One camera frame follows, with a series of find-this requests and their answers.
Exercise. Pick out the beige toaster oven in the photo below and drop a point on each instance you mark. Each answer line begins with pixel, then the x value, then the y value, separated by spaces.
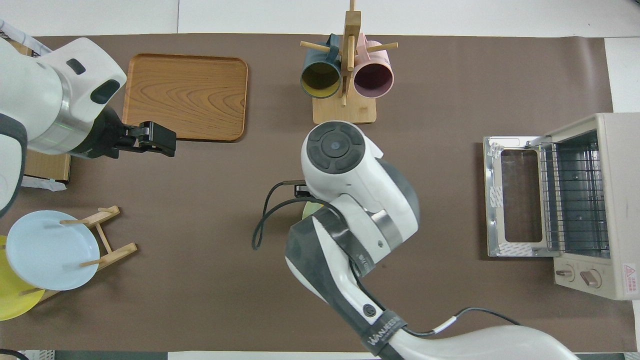
pixel 622 225

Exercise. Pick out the white crumpled sheet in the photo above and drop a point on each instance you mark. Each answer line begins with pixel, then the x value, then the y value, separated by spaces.
pixel 45 184

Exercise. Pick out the beige oven knob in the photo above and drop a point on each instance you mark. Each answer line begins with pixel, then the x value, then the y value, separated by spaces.
pixel 591 278
pixel 565 273

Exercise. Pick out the white checked cloth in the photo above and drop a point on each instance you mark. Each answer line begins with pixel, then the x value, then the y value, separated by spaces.
pixel 20 35

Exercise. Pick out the brown table mat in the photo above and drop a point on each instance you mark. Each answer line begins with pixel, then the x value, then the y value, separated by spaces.
pixel 200 225

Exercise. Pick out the light blue plate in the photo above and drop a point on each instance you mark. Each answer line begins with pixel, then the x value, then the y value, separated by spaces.
pixel 45 255

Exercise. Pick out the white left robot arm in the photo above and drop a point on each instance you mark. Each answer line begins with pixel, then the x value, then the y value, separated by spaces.
pixel 40 90

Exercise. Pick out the wooden mug tree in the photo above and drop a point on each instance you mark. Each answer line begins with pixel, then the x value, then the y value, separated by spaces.
pixel 345 112

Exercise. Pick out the wooden tray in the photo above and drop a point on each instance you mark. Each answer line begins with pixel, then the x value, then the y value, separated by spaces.
pixel 200 97

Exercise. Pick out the pink mug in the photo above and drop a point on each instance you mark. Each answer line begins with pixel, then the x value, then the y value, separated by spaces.
pixel 374 80

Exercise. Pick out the dark blue mug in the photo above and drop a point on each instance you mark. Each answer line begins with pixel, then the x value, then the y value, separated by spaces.
pixel 320 80

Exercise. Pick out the metal oven rack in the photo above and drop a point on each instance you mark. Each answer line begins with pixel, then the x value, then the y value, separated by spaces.
pixel 575 200

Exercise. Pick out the wooden plate rack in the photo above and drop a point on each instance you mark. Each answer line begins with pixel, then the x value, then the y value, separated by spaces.
pixel 117 250

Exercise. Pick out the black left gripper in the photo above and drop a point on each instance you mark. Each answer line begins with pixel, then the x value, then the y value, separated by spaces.
pixel 160 140

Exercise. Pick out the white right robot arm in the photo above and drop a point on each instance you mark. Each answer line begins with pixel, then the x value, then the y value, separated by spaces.
pixel 350 170

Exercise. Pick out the yellow plate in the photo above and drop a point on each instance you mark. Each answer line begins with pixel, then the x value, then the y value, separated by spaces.
pixel 12 302

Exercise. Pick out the glass oven door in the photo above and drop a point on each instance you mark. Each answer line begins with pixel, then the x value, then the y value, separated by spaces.
pixel 520 195

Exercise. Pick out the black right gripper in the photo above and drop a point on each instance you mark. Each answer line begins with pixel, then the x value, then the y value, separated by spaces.
pixel 301 190

